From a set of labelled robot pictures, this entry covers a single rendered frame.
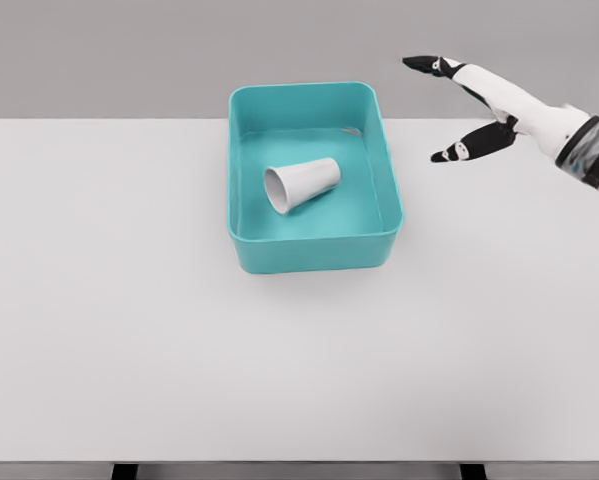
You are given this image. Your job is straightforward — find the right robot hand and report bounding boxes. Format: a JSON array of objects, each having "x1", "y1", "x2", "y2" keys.
[{"x1": 401, "y1": 54, "x2": 568, "y2": 164}]

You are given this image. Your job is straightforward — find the white paper cup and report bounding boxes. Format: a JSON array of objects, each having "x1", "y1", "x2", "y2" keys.
[{"x1": 263, "y1": 157, "x2": 342, "y2": 217}]

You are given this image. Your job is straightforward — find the teal plastic basket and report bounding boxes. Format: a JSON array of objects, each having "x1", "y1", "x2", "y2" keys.
[{"x1": 227, "y1": 79, "x2": 405, "y2": 275}]

